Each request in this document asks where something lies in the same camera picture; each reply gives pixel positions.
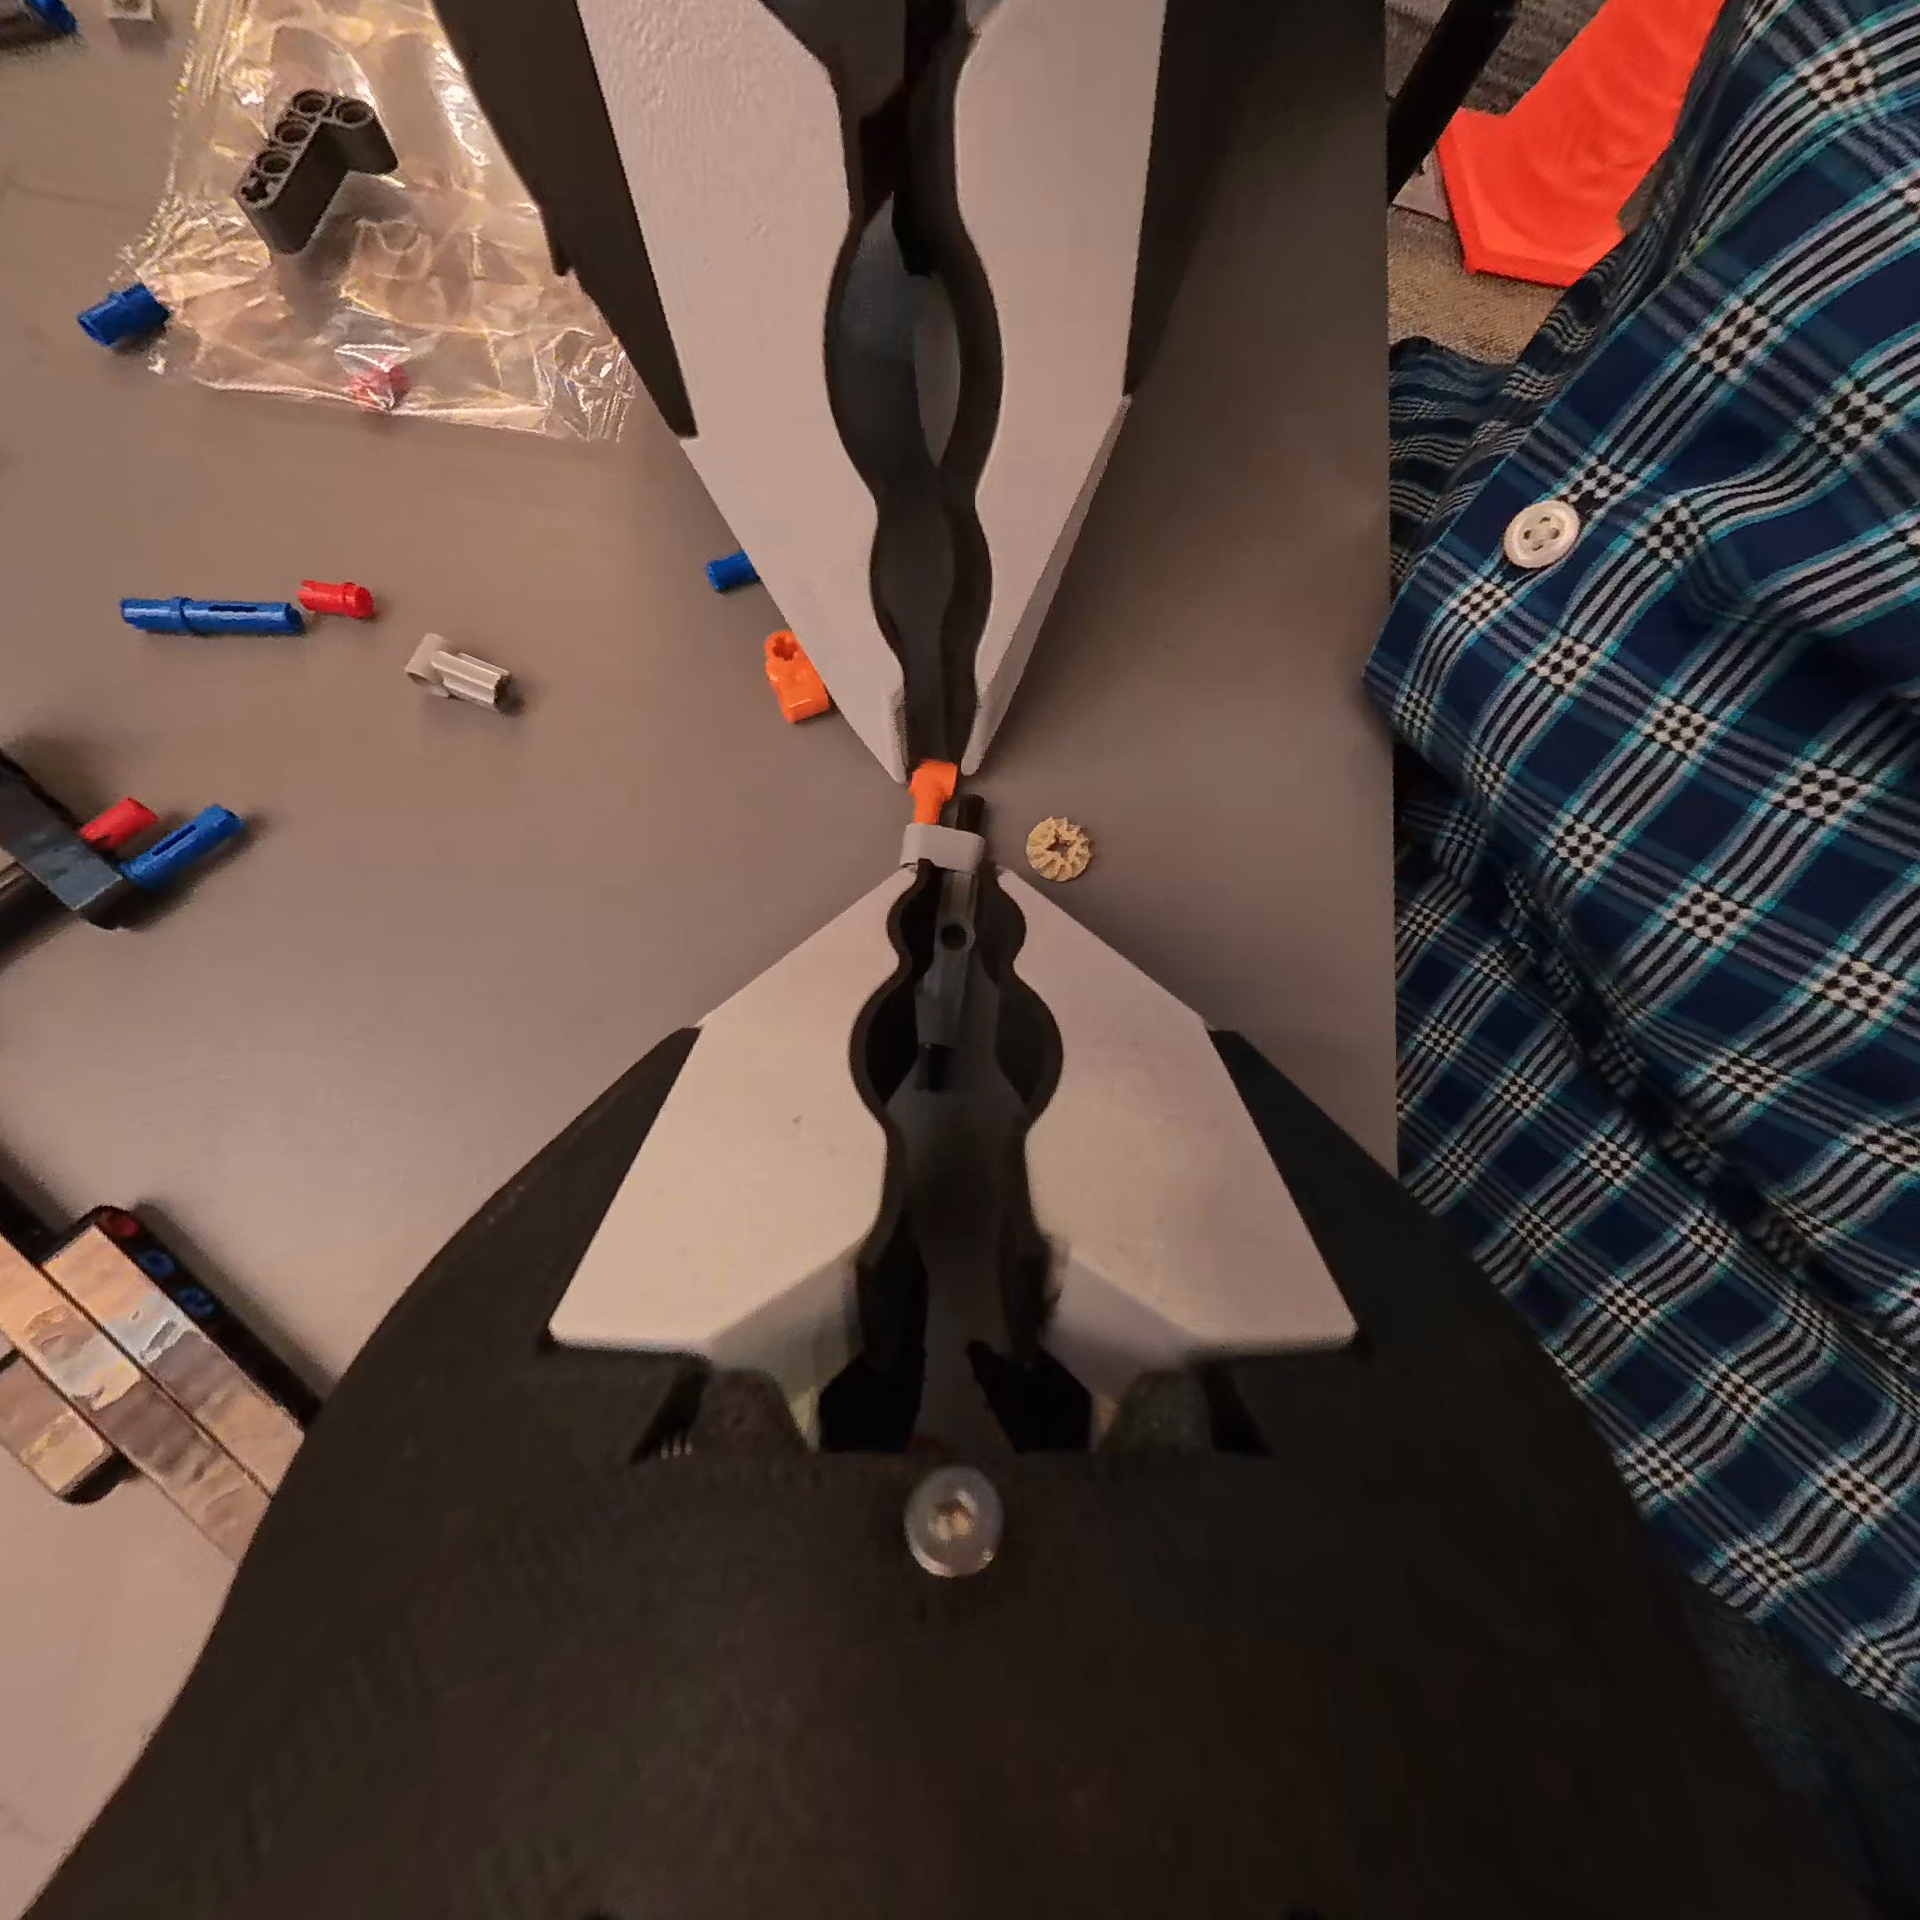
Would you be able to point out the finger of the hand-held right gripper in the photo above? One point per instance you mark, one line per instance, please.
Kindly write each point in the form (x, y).
(720, 299)
(1065, 224)

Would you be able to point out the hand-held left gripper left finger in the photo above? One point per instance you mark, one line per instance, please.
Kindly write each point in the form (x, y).
(705, 1200)

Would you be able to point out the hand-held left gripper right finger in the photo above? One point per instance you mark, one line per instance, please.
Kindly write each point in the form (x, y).
(1185, 1200)

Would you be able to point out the grey lego axle subassembly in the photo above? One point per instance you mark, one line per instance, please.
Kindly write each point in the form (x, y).
(941, 848)

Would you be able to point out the orange lego connector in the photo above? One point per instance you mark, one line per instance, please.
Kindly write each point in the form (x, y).
(930, 786)
(796, 684)

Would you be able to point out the black angled lego beam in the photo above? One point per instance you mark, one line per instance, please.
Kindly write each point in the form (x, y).
(322, 182)

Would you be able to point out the red lego pin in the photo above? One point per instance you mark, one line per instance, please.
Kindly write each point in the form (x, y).
(374, 384)
(332, 600)

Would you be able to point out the tan lego gear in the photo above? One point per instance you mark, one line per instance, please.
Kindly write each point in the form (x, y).
(1042, 858)

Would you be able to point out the grey lego pin connector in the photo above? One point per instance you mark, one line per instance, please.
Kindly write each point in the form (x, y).
(450, 667)

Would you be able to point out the blue lego piece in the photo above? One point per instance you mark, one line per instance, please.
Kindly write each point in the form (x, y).
(36, 15)

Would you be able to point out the long blue lego pin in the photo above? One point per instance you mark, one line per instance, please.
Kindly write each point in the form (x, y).
(211, 618)

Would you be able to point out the clear plastic bag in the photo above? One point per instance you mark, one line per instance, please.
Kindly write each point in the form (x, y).
(493, 345)

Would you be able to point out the black metal leg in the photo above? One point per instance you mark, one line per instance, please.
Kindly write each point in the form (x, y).
(1448, 89)

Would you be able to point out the orange cloth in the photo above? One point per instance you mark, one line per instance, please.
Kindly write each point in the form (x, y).
(1560, 150)

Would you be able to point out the plaid shirt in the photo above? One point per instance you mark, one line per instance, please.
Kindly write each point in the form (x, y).
(1650, 902)

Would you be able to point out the dark trousers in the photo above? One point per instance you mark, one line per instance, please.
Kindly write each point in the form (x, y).
(1838, 1799)

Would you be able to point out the black lego frame assembly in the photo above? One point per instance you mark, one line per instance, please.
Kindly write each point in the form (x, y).
(59, 870)

